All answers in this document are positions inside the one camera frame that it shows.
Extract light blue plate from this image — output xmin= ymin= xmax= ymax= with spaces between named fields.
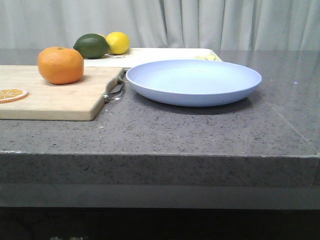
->
xmin=126 ymin=59 xmax=262 ymax=107

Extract orange fruit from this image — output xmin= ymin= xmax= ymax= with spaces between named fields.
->
xmin=37 ymin=46 xmax=84 ymax=85

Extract white rectangular tray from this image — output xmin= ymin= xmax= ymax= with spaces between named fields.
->
xmin=84 ymin=47 xmax=218 ymax=70

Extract pale yellow fruit slices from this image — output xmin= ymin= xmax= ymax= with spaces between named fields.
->
xmin=195 ymin=54 xmax=222 ymax=62

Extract wooden cutting board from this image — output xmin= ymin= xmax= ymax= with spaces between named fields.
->
xmin=0 ymin=65 xmax=124 ymax=121

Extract yellow lemon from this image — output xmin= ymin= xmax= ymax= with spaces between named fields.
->
xmin=105 ymin=32 xmax=130 ymax=55

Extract green lime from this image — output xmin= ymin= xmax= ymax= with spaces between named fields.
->
xmin=73 ymin=33 xmax=110 ymax=59

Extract grey curtain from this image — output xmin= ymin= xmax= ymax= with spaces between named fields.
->
xmin=0 ymin=0 xmax=320 ymax=51

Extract orange slice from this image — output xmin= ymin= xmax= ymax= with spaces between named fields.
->
xmin=0 ymin=88 xmax=29 ymax=104

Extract metal cutting board handle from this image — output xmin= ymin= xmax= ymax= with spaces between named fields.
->
xmin=103 ymin=75 xmax=125 ymax=103

